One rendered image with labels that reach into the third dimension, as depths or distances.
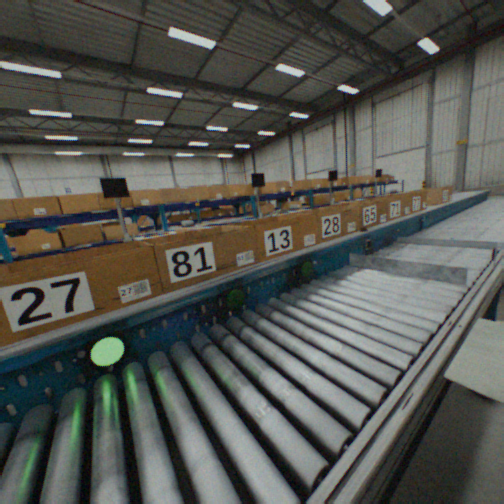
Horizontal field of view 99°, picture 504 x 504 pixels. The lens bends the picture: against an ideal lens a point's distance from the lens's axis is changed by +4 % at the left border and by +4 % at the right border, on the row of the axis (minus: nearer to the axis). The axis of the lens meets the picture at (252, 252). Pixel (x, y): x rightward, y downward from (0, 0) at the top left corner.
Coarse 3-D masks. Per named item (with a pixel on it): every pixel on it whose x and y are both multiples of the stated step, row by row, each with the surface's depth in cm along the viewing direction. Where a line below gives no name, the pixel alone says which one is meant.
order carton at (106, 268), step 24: (24, 264) 71; (48, 264) 74; (72, 264) 55; (96, 264) 58; (120, 264) 62; (144, 264) 65; (96, 288) 59; (0, 312) 49; (96, 312) 60; (0, 336) 49; (24, 336) 52
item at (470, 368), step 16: (480, 320) 58; (480, 336) 52; (496, 336) 52; (464, 352) 48; (480, 352) 48; (496, 352) 47; (448, 368) 45; (464, 368) 44; (480, 368) 44; (496, 368) 43; (464, 384) 41; (480, 384) 40; (496, 384) 40; (496, 400) 37
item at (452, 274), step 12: (360, 264) 112; (372, 264) 107; (384, 264) 102; (396, 264) 98; (408, 264) 94; (420, 264) 90; (432, 264) 87; (420, 276) 91; (432, 276) 88; (444, 276) 85; (456, 276) 82
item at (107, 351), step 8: (96, 344) 55; (104, 344) 55; (112, 344) 56; (120, 344) 57; (96, 352) 54; (104, 352) 55; (112, 352) 56; (120, 352) 57; (96, 360) 54; (104, 360) 55; (112, 360) 56
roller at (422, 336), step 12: (312, 300) 85; (324, 300) 81; (348, 312) 73; (360, 312) 70; (372, 324) 66; (384, 324) 64; (396, 324) 62; (408, 336) 58; (420, 336) 56; (432, 336) 57
